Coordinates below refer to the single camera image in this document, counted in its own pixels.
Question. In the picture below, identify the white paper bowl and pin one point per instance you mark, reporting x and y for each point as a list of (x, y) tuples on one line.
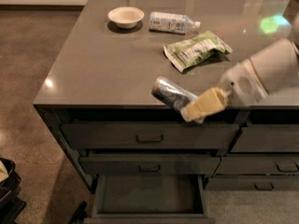
[(126, 17)]

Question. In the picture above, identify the open bottom left drawer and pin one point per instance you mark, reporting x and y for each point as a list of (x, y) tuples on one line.
[(149, 199)]

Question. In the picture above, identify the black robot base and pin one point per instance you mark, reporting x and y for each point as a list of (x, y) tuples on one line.
[(10, 204)]

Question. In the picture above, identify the middle right drawer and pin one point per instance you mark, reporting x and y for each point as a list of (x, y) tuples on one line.
[(255, 165)]

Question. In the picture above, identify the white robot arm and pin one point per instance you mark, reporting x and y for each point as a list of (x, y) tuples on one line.
[(277, 64)]

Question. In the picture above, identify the top right drawer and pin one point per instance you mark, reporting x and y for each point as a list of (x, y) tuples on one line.
[(267, 138)]

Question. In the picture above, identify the grey cabinet counter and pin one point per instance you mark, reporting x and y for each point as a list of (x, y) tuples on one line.
[(106, 74)]

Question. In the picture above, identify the green snack bag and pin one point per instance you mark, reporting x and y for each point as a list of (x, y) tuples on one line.
[(191, 52)]

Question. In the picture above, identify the middle left drawer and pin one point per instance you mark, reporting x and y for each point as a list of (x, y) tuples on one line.
[(149, 164)]

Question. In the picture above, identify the top left drawer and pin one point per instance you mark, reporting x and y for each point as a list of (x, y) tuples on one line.
[(149, 134)]

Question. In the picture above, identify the clear plastic water bottle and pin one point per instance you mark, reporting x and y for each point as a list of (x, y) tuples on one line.
[(172, 23)]

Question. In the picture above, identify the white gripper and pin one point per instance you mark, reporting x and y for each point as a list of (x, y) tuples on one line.
[(240, 79)]

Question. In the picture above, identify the silver redbull can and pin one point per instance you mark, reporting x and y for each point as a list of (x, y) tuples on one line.
[(171, 94)]

